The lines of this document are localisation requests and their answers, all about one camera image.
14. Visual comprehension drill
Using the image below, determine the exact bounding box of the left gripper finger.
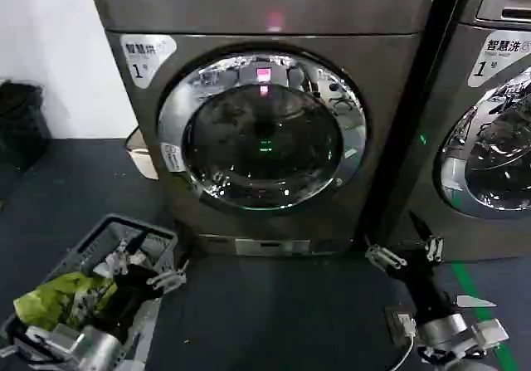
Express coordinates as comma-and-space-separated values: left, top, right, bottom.
145, 258, 191, 292
103, 230, 147, 279

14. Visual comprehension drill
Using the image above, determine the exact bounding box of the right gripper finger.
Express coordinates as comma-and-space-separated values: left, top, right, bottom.
408, 210, 446, 264
363, 232, 407, 271

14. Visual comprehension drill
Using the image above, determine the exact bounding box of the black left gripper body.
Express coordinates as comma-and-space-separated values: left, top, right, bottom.
98, 264, 161, 339

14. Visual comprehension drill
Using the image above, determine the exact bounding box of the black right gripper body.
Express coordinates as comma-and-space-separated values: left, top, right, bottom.
387, 250, 454, 325

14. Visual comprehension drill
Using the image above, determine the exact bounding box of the white garment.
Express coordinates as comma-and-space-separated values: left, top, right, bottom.
91, 251, 145, 279

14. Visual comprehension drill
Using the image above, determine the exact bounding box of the grey plastic laundry basket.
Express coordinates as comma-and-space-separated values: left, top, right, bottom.
0, 213, 179, 371

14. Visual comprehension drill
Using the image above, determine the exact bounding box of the grey floor power socket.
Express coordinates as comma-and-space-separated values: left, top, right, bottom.
384, 304, 417, 345

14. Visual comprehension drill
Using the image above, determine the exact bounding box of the white floor tape marker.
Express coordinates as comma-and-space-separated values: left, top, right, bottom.
455, 294, 498, 308

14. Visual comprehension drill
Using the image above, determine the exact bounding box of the green floor tape strip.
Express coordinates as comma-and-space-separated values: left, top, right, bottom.
451, 261, 520, 371

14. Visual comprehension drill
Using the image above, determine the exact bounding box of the yellow-green garment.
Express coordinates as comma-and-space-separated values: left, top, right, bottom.
12, 271, 119, 326

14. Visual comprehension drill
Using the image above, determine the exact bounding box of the grey dryer with drawer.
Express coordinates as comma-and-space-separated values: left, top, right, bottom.
389, 0, 531, 264

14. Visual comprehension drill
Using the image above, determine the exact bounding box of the round glass dryer door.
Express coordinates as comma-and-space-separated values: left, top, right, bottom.
433, 66, 531, 221
156, 42, 373, 225

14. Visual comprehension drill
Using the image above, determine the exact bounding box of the beige box behind dryer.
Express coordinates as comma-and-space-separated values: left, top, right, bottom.
125, 126, 161, 180

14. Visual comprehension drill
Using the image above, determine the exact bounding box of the silver dryer base panel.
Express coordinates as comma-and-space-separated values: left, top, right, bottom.
197, 233, 353, 258

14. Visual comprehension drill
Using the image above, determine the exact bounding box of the small white door sticker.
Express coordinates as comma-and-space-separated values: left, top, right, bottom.
160, 141, 183, 172

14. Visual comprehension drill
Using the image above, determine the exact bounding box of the black waste bin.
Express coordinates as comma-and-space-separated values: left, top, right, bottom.
0, 79, 47, 173

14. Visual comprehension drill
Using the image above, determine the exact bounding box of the white number label sticker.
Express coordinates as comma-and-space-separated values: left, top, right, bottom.
467, 30, 531, 89
119, 33, 178, 90

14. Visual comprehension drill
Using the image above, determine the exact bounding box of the grey dryer numbered one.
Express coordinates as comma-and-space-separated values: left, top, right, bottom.
85, 0, 436, 260

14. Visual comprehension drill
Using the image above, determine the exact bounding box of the white power cable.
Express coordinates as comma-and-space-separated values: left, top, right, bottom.
389, 315, 418, 371

